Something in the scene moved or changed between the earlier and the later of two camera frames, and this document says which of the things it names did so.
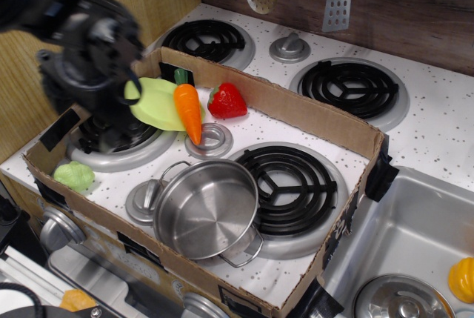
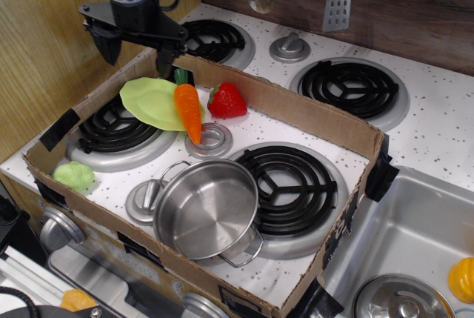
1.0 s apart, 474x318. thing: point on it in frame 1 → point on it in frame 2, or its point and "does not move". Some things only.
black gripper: [112, 124] → [138, 20]
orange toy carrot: [187, 100] does not move
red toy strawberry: [226, 101] does not move
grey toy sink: [421, 225] does not move
